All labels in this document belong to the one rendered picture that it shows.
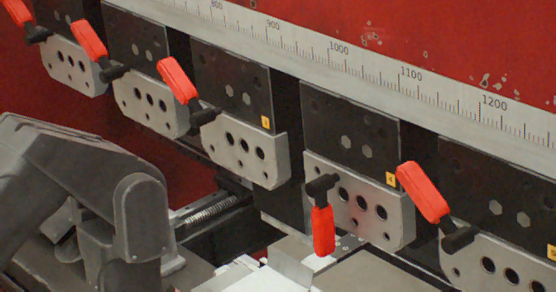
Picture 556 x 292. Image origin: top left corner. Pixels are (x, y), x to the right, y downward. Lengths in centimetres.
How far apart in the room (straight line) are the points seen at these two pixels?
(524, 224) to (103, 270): 38
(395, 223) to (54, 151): 44
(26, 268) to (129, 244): 95
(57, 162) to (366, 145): 40
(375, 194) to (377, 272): 206
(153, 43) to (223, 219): 57
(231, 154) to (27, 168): 54
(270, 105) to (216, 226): 68
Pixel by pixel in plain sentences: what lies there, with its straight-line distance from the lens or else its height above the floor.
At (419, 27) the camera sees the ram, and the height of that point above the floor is 144.
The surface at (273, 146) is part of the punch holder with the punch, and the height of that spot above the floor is 124.
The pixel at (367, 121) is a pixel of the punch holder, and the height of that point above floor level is 132.
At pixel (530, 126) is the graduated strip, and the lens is 99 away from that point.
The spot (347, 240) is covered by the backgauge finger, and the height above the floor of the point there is 100.
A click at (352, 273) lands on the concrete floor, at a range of 322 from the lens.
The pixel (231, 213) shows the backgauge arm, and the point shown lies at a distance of 193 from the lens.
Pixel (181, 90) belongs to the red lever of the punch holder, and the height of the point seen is 129.
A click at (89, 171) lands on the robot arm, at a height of 143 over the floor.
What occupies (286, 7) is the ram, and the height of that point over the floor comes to 142.
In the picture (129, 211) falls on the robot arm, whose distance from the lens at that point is 87.
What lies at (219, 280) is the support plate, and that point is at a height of 100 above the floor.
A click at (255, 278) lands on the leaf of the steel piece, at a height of 100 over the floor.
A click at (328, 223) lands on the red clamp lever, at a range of 121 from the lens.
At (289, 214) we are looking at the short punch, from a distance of 137.
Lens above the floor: 184
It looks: 27 degrees down
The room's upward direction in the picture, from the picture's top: 6 degrees counter-clockwise
